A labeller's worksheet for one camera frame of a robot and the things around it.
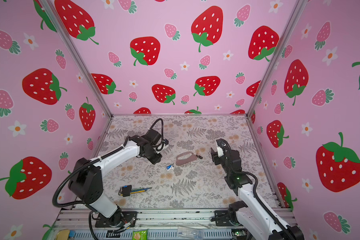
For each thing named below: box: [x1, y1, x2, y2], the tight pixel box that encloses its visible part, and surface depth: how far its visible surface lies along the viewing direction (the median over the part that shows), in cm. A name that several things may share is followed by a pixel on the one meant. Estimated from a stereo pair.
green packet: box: [132, 229, 148, 240], surface depth 70 cm
